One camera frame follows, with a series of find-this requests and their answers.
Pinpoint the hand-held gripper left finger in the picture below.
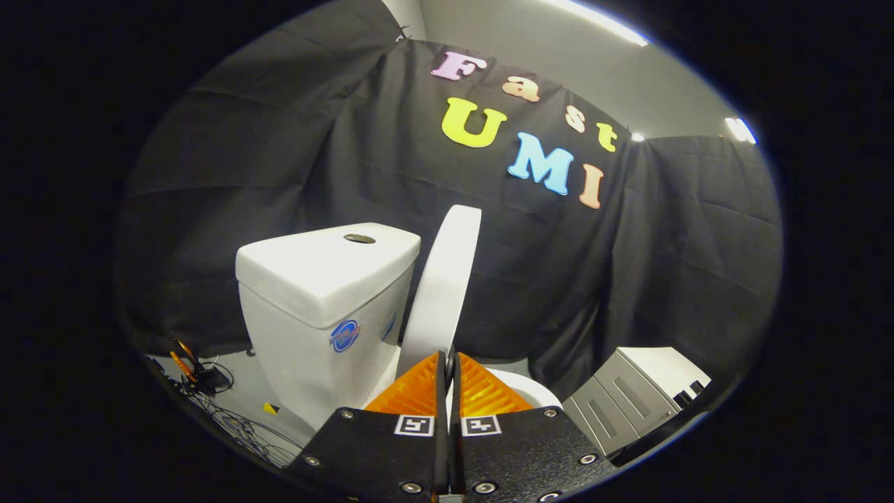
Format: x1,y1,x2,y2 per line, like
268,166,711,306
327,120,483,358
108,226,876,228
283,351,449,502

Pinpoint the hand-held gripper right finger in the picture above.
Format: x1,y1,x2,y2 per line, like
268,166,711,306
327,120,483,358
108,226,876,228
447,351,620,502

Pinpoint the grey drawer cabinet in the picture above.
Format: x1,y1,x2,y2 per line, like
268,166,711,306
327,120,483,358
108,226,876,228
562,347,712,457

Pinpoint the orange black tool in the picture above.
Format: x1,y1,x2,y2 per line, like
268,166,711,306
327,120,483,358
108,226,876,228
170,338,235,397

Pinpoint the black backdrop cloth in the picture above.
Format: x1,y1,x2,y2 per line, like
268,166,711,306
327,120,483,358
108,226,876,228
115,0,784,402

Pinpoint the small ceiling light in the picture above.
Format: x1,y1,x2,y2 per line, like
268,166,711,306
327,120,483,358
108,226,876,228
724,117,758,146

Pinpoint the tangle of black cables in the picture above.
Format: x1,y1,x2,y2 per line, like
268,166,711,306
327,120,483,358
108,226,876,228
183,388,306,469

